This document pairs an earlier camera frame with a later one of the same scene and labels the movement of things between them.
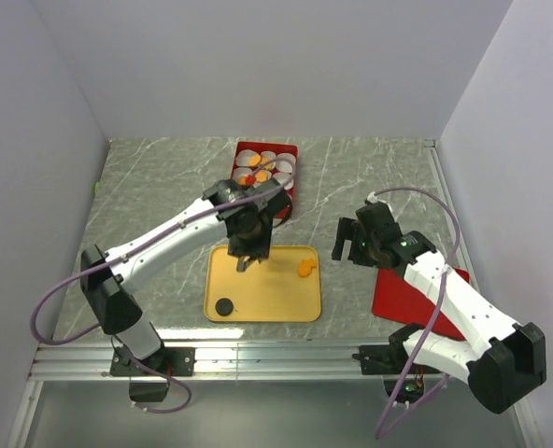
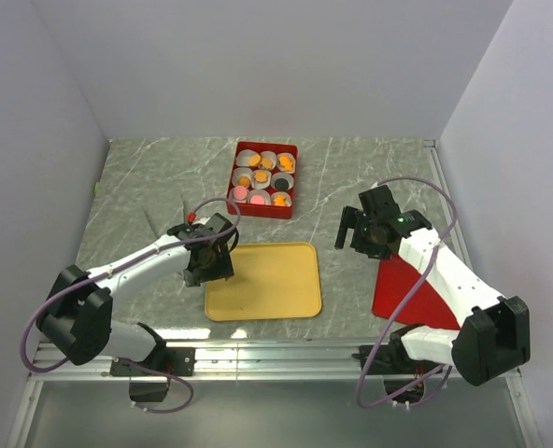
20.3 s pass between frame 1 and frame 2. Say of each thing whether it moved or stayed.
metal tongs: moved
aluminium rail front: stayed
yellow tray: stayed
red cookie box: stayed
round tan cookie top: stayed
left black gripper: moved
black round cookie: moved
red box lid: stayed
